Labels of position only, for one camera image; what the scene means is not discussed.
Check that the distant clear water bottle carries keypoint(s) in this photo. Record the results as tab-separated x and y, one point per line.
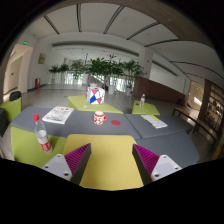
142	101

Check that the red and white patterned mug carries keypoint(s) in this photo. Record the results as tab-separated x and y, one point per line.
100	118

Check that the water bottle with red cap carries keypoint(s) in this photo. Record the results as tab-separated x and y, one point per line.
41	134

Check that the white red blue patterned cube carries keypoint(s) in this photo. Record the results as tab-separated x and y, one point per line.
95	95

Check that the black chair on left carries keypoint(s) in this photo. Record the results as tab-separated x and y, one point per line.
15	95

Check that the yellow booklet on right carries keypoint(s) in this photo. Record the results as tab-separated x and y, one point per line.
154	121

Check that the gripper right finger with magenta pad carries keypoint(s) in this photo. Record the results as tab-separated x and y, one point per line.
151	166

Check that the large green potted plant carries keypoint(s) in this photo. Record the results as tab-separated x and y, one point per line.
106	67

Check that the wooden bookshelf on right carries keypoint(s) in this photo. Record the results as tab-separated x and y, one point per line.
212	108

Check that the magazine on left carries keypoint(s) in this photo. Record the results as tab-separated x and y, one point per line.
58	115

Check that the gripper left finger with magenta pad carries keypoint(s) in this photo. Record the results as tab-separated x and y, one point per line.
71	166

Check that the framed picture on wall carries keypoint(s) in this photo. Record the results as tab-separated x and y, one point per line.
42	58

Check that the red fire extinguisher box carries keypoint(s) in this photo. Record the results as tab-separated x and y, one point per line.
37	83

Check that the wooden bench on right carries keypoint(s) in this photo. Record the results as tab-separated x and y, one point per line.
198	123

